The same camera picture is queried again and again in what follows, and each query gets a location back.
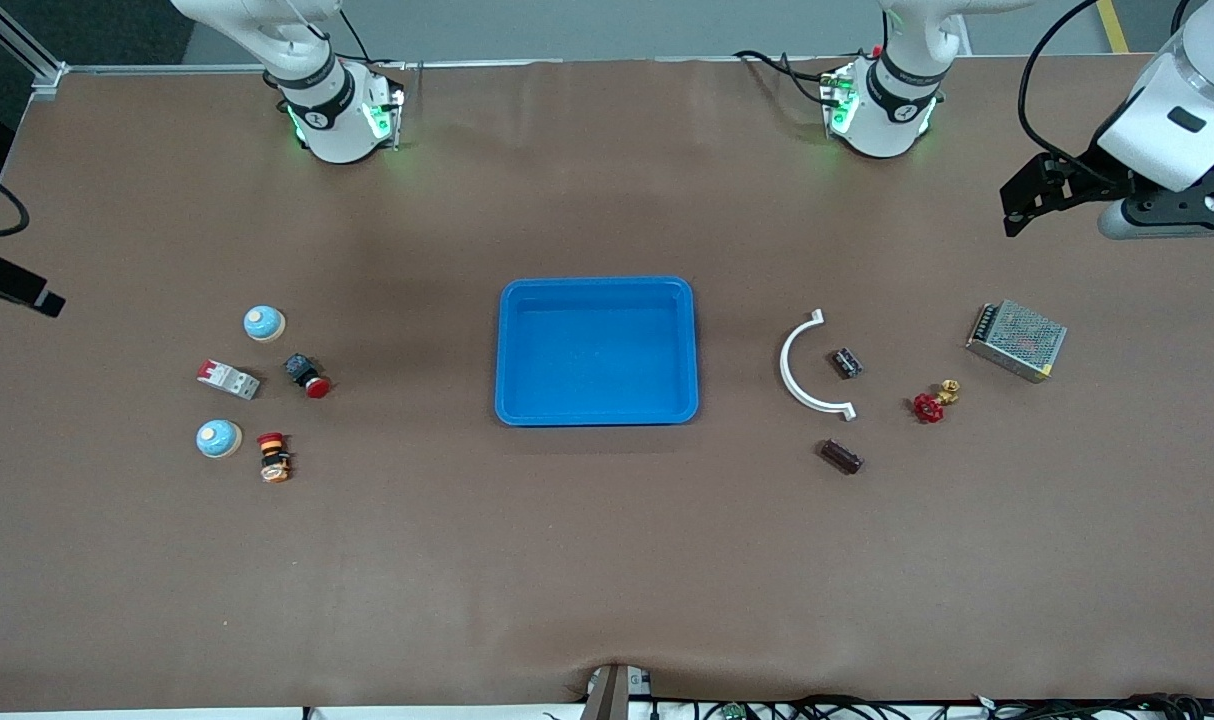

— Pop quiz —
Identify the blue desk bell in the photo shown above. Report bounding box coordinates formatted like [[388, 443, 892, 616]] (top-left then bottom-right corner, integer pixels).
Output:
[[243, 304, 287, 344], [195, 418, 243, 460]]

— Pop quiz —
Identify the long dark brown capacitor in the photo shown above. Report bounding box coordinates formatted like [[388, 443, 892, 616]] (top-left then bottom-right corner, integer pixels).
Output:
[[818, 438, 865, 477]]

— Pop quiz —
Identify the metal mesh power supply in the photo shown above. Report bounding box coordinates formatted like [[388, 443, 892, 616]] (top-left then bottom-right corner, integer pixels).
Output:
[[965, 299, 1069, 384]]

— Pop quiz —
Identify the white red circuit breaker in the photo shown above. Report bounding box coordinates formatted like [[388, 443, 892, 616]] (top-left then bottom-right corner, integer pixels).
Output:
[[196, 359, 262, 401]]

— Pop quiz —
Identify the brass valve red handwheel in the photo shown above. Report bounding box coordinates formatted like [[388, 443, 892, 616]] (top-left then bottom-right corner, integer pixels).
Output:
[[913, 379, 962, 425]]

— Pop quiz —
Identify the red orange emergency stop button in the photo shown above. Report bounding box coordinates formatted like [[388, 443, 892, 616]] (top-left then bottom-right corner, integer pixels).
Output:
[[257, 431, 294, 485]]

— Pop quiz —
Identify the blue plastic tray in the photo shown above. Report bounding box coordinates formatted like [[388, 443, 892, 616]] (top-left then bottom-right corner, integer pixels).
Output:
[[494, 276, 701, 428]]

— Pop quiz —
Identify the brown table mat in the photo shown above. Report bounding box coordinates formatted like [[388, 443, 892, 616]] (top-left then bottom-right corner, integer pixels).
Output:
[[0, 55, 1214, 713]]

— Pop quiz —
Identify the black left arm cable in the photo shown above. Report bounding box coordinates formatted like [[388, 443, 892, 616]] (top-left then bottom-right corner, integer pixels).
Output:
[[1016, 0, 1193, 176]]

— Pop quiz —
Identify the aluminium frame profile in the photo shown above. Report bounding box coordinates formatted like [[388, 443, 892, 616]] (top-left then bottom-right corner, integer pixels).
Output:
[[0, 0, 70, 101]]

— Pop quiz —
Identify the red push button switch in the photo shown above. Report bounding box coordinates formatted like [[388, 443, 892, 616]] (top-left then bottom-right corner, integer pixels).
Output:
[[283, 352, 333, 400]]

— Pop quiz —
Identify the black arm base cable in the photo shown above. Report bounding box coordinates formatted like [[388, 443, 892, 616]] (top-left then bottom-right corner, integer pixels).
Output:
[[733, 48, 840, 107]]

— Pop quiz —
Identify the white curved plastic bracket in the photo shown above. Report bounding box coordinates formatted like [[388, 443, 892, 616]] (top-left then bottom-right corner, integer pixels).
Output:
[[779, 309, 858, 422]]

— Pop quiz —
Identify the metal post at table edge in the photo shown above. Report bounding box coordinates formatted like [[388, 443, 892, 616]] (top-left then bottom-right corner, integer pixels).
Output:
[[580, 663, 654, 720]]

